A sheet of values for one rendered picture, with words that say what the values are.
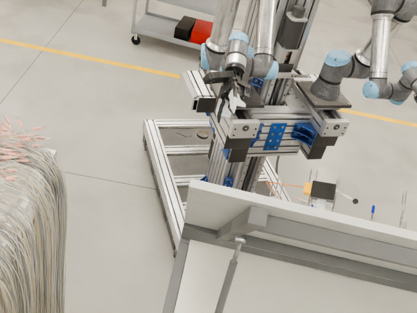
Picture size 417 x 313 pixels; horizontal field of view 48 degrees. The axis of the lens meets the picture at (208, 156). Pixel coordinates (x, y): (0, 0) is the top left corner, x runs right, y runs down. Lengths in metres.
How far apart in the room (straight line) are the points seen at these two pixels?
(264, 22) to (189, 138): 1.78
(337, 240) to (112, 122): 2.98
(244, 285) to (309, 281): 0.29
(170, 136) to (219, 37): 1.54
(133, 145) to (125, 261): 1.12
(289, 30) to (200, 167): 1.34
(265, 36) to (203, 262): 0.93
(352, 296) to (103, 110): 2.68
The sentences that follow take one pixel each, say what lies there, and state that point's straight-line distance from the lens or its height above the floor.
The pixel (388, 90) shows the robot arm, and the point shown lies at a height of 1.42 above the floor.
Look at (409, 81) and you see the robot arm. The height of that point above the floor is 1.48.
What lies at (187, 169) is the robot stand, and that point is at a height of 0.21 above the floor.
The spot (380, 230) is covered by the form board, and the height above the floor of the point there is 1.65.
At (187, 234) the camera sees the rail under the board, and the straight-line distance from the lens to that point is 1.98.
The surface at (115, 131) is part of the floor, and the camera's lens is 3.82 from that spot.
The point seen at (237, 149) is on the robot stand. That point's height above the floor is 0.93.
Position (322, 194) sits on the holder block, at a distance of 1.15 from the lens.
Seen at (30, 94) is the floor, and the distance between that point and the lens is 4.22.
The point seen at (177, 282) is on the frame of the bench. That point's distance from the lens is 1.86.
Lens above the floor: 2.30
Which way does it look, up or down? 38 degrees down
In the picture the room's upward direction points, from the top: 14 degrees clockwise
